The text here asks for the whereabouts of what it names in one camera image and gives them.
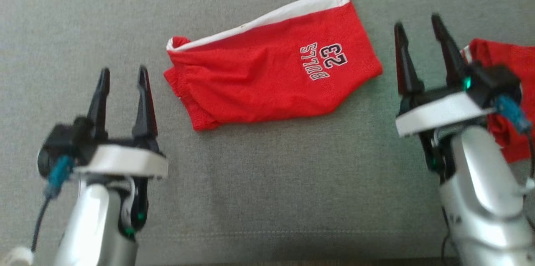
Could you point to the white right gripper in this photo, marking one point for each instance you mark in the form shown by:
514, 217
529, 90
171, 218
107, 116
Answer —
439, 111

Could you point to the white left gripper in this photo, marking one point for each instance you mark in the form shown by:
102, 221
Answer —
125, 161

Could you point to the red white basketball jersey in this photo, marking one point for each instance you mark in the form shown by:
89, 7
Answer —
514, 57

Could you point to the red white basketball shorts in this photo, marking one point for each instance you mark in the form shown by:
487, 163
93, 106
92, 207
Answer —
259, 78

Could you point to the large grey sofa seat cushion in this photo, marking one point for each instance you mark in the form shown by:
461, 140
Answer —
271, 182

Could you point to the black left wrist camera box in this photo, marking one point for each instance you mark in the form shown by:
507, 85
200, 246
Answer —
58, 140

